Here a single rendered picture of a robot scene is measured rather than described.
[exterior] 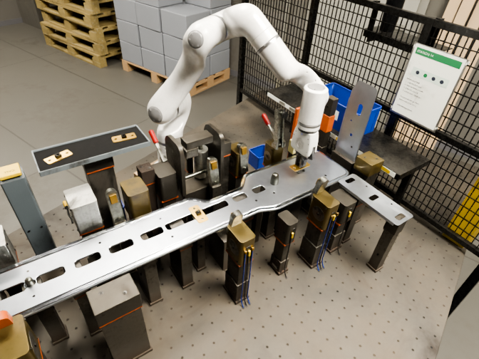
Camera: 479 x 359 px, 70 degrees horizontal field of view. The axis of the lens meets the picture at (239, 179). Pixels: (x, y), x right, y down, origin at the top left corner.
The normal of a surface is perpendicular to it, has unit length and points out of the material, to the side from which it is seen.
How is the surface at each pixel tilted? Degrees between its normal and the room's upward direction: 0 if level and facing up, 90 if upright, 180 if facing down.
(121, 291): 0
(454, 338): 0
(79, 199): 0
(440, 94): 90
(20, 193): 90
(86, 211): 90
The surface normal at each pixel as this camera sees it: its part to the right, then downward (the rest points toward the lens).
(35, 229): 0.56, 0.54
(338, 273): 0.05, -0.77
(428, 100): -0.83, 0.32
